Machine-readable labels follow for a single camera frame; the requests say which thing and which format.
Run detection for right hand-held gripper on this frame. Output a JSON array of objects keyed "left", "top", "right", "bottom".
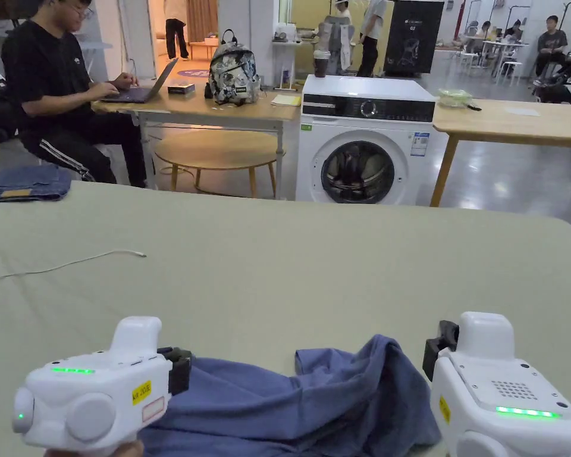
[{"left": 422, "top": 311, "right": 571, "bottom": 457}]

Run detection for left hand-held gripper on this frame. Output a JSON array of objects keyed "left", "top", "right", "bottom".
[{"left": 11, "top": 316, "right": 193, "bottom": 450}]

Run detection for dark blue shirt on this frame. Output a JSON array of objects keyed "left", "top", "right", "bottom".
[{"left": 140, "top": 334, "right": 443, "bottom": 457}]

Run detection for person's left hand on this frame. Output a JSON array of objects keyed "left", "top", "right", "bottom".
[{"left": 45, "top": 440, "right": 145, "bottom": 457}]

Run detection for folded blue jeans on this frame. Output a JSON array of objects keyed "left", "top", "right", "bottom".
[{"left": 0, "top": 164, "right": 72, "bottom": 204}]

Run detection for bed with pale green sheet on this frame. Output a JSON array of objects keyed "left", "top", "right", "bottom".
[{"left": 0, "top": 180, "right": 571, "bottom": 457}]

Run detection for long wooden table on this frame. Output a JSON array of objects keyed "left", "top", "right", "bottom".
[{"left": 429, "top": 87, "right": 571, "bottom": 208}]

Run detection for round low wooden table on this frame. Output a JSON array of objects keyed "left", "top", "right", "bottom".
[{"left": 154, "top": 129, "right": 278, "bottom": 198}]

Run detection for white washing machine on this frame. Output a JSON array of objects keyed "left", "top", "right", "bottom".
[{"left": 294, "top": 49, "right": 450, "bottom": 206}]

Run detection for wooden table with laptop and backpack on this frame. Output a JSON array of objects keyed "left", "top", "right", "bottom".
[{"left": 91, "top": 29, "right": 302, "bottom": 201}]

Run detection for group of people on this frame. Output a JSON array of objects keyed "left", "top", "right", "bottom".
[{"left": 465, "top": 18, "right": 525, "bottom": 53}]

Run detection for black display board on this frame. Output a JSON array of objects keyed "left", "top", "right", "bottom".
[{"left": 382, "top": 0, "right": 445, "bottom": 78}]

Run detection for grey office chair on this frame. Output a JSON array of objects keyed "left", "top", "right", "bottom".
[{"left": 319, "top": 14, "right": 356, "bottom": 73}]

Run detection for white shelf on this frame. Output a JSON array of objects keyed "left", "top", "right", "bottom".
[{"left": 271, "top": 21, "right": 306, "bottom": 91}]

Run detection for white cable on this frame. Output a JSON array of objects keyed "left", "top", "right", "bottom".
[{"left": 0, "top": 249, "right": 148, "bottom": 281}]

